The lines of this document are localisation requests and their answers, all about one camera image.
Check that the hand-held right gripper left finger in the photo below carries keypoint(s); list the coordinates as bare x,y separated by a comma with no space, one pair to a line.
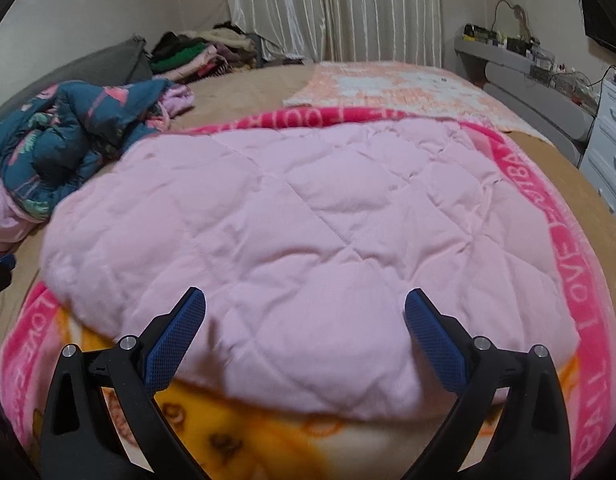
180,340

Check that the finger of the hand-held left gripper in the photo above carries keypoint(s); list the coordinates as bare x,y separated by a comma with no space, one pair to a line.
2,264

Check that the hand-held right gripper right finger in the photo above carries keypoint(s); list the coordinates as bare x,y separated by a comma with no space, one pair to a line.
433,340

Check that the pink quilted jacket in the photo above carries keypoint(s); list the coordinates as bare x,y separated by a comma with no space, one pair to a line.
308,240

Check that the pile of clothes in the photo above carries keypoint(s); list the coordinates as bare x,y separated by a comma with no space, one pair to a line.
197,55

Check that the teal floral jacket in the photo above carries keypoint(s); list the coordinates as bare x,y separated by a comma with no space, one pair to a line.
62,140

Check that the pink printed blanket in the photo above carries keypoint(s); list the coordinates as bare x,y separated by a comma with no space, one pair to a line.
578,260

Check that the grey headboard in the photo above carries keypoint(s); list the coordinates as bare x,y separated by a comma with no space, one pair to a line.
102,65

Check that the white drawer cabinet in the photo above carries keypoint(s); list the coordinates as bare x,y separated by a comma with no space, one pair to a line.
608,150

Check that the peach patterned blanket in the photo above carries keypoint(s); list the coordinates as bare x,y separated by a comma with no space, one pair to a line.
388,85

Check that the grey curved shelf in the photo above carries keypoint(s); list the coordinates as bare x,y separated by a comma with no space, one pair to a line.
538,95

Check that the clutter of small items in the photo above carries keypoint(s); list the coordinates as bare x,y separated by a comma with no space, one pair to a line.
538,67

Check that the white pleated curtain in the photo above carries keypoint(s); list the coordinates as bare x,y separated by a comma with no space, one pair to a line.
338,10

